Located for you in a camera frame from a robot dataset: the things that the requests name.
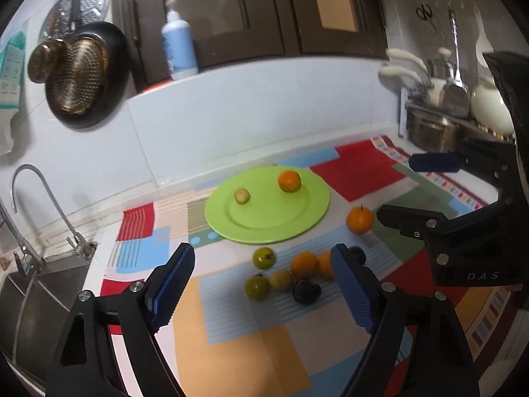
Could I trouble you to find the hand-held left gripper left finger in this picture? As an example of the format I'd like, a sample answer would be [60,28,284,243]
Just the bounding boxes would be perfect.
[45,243,196,397]

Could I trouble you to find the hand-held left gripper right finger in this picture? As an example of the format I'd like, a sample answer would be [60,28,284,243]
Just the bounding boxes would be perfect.
[331,243,482,397]

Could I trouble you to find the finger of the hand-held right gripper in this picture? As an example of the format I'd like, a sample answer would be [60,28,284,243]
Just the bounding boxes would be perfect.
[377,204,451,240]
[409,138,514,189]

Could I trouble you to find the orange with stem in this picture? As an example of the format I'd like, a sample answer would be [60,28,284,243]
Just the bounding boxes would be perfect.
[346,204,374,234]

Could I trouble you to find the yellow-green round fruit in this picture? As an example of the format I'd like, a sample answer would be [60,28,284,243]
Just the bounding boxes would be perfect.
[269,270,295,291]

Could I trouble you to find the green round fruit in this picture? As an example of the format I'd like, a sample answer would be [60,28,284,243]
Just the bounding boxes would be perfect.
[245,275,270,299]
[253,247,277,269]

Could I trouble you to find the green plate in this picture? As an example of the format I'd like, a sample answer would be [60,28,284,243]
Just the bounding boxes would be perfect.
[204,166,331,244]

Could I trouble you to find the steel pot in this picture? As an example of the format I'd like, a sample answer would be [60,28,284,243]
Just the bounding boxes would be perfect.
[407,105,461,152]

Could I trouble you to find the metal spatula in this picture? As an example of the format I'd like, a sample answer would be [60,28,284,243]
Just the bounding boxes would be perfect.
[439,6,471,117]

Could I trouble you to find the white kettle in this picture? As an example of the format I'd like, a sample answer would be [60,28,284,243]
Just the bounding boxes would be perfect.
[471,76,515,135]

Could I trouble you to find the colourful patterned mat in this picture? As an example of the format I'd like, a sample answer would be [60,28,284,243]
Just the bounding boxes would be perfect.
[101,134,519,397]

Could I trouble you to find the arched steel faucet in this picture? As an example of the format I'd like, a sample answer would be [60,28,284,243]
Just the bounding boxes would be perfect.
[10,164,98,259]

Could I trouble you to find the white rice paddle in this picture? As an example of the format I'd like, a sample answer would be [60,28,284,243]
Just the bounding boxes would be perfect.
[474,8,494,79]

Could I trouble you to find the steel sink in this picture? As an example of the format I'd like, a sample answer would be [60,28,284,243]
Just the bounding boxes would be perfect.
[0,252,92,385]

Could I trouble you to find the black scissors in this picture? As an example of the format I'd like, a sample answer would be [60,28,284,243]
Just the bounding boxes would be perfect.
[415,3,439,34]

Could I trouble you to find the large brass strainer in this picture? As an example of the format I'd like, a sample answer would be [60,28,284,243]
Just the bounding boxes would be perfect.
[52,37,109,114]

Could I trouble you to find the black frying pan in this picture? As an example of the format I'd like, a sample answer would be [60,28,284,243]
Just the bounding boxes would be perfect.
[43,0,130,129]

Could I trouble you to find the blue white pump bottle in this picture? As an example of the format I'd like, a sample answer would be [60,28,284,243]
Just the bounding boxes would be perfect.
[160,0,199,81]

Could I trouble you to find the small brass strainer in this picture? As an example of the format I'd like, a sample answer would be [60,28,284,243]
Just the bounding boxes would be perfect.
[27,39,67,84]

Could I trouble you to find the teal white package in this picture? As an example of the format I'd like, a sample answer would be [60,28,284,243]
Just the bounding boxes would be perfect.
[0,31,26,155]

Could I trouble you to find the perforated steel steamer plate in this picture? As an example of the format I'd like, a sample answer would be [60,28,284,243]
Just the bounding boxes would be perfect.
[41,0,110,44]

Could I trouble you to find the white-handled knife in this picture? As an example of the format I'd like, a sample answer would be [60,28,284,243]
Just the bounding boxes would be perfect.
[386,47,428,71]
[379,66,432,89]

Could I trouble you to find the brown wooden window frame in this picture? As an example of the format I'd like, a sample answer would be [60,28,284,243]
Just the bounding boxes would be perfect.
[111,0,389,94]

